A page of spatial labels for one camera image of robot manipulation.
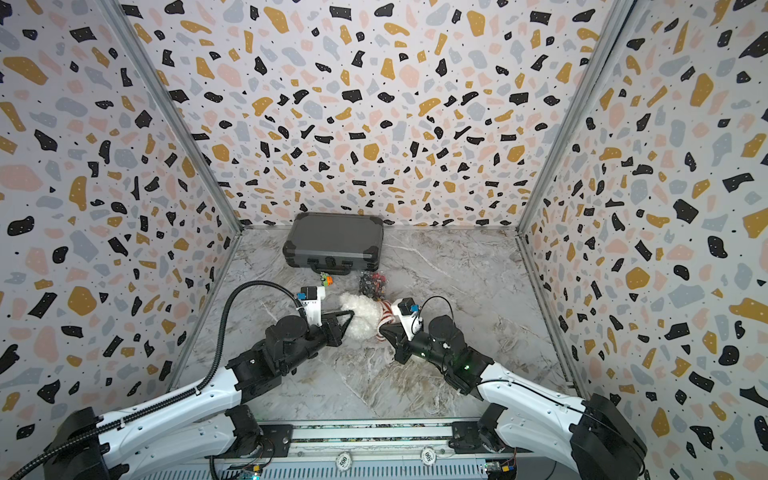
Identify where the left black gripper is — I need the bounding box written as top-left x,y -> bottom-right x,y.
285,308 -> 358,375

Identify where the white teddy bear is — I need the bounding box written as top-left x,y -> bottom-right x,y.
339,292 -> 381,341

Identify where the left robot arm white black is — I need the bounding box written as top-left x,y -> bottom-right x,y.
42,310 -> 354,479

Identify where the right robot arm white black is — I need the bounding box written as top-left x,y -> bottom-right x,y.
379,316 -> 647,479

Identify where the small green orange toy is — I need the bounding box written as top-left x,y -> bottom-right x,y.
320,272 -> 334,287

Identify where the bag of toy bricks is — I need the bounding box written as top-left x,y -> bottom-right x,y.
358,271 -> 387,301

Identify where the dark grey hard case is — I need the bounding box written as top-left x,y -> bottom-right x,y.
282,212 -> 384,276

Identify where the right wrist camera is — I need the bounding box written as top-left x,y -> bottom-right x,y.
393,297 -> 423,340

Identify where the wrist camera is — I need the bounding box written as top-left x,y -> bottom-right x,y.
393,297 -> 423,340
297,286 -> 326,326

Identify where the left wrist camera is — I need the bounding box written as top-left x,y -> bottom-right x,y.
297,286 -> 326,326

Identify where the aluminium mounting rail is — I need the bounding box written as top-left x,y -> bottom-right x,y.
137,417 -> 541,480

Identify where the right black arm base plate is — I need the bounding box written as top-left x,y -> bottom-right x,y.
448,420 -> 513,454

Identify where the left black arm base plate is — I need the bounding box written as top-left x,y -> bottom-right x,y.
222,424 -> 294,460

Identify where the black corrugated cable conduit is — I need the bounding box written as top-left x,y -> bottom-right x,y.
5,279 -> 308,480

